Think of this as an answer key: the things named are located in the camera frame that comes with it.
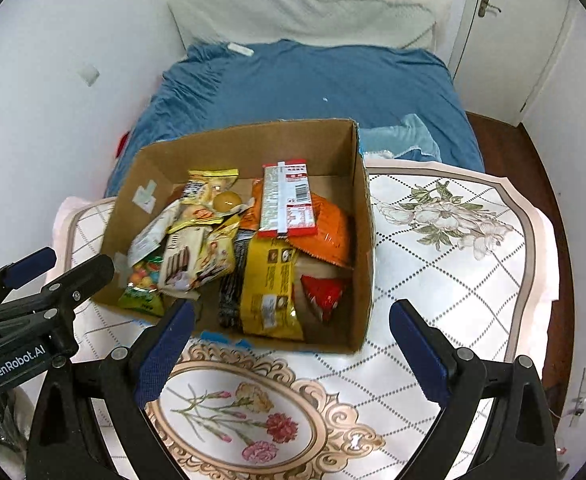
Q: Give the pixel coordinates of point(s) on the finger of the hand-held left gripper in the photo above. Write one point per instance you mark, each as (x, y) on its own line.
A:
(88, 275)
(33, 264)

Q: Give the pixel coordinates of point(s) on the white wall socket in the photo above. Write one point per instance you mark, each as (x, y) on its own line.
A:
(89, 75)

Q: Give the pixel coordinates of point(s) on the cream pillow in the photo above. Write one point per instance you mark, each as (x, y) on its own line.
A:
(313, 7)

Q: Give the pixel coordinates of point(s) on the black striped snack packet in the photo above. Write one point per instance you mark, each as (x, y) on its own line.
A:
(233, 285)

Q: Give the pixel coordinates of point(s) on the green candy packet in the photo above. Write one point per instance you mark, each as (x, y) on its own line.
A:
(143, 285)

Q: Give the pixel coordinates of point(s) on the brown cardboard box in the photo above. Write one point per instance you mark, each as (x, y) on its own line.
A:
(298, 150)

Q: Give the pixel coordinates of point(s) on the cream brown wafer packet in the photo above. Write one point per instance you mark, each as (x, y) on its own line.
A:
(180, 260)

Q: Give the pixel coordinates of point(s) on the pale cream snack packet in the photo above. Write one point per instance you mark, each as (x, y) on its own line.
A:
(148, 240)

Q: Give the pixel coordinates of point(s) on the light blue cloth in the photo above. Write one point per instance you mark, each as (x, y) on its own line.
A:
(403, 137)

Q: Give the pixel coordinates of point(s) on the white orange snack packet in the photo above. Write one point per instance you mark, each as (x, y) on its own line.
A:
(195, 215)

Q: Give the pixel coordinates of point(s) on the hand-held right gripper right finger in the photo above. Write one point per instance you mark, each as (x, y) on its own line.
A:
(420, 355)

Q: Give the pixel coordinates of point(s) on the red white snack packet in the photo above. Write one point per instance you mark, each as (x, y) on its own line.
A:
(293, 195)

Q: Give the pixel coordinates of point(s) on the small white object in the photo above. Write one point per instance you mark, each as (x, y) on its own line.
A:
(240, 50)

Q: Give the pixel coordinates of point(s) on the blue bed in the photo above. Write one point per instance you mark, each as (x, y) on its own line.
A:
(298, 85)

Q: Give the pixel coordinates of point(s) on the small red snack packet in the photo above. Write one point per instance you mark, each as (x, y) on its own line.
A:
(323, 295)

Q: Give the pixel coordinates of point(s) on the red cloth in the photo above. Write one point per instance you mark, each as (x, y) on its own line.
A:
(122, 145)

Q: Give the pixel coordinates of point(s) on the white door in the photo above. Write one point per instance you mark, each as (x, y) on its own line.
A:
(513, 50)

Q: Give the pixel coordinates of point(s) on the large yellow snack packet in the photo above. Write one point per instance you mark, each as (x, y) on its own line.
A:
(268, 285)

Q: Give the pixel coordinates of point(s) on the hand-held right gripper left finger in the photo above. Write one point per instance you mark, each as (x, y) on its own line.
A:
(165, 355)

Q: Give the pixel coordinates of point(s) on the yellow white snack packet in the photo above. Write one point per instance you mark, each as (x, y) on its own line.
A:
(218, 255)

